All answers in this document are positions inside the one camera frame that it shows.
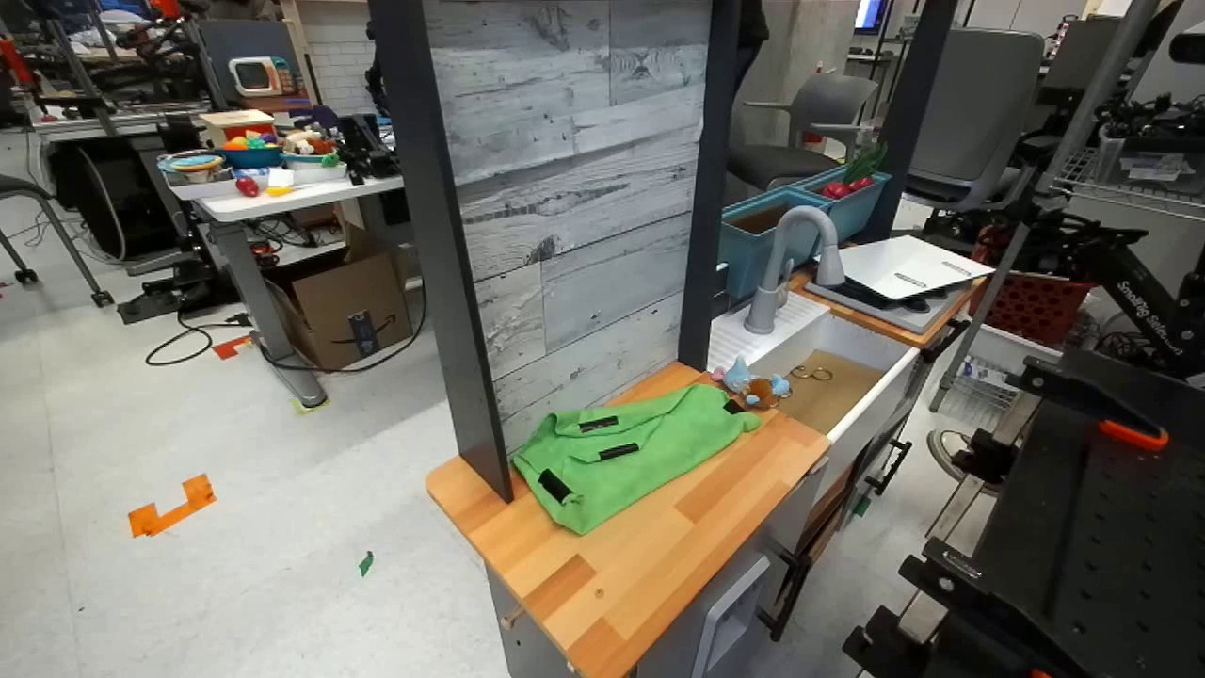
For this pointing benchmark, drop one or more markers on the red ball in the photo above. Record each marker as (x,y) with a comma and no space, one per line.
(251,187)

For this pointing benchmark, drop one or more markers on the blue plastic bin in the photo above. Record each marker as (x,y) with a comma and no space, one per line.
(753,249)

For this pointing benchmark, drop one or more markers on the black perforated workbench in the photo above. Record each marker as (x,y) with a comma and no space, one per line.
(1104,552)

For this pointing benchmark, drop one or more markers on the white sink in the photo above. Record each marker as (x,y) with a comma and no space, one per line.
(775,336)

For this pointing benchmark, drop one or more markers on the gray chair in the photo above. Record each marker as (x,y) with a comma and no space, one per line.
(802,124)

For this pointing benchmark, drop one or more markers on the black stove top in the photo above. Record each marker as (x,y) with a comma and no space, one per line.
(878,306)

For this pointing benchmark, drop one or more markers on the black frame post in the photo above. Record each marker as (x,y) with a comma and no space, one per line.
(438,249)
(710,191)
(912,89)

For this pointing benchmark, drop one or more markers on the white kitchen cabinet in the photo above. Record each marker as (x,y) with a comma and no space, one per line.
(701,625)

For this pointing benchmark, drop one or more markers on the small white monitor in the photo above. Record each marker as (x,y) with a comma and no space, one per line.
(258,77)

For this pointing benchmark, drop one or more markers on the gray wood panel backsplash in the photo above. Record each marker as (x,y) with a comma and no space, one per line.
(567,191)

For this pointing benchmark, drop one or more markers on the red toy fruit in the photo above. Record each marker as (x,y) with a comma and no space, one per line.
(843,187)

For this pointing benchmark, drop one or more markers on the cardboard box with black print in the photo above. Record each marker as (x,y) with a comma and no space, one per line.
(345,306)

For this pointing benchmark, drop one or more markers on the white tray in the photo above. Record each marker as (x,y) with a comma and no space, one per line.
(910,265)

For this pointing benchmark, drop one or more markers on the gray toy faucet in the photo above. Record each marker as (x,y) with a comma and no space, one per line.
(797,227)

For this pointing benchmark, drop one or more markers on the wooden countertop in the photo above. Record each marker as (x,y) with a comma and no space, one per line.
(654,549)

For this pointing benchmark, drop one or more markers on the orange floor tape marker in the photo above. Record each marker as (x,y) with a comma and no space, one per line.
(172,508)

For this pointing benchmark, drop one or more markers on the blue stuffed toy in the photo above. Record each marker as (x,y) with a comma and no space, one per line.
(756,387)

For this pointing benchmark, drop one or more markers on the blue toy bowl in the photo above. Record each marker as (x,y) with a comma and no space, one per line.
(254,156)

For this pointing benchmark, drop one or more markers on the red mesh basket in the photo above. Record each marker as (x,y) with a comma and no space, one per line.
(1041,306)

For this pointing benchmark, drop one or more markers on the gray partition panel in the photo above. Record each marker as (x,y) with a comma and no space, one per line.
(981,108)

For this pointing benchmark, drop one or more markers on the white top table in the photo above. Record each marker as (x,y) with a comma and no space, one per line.
(286,196)

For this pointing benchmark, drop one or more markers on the green cloth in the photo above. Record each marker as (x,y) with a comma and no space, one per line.
(627,453)

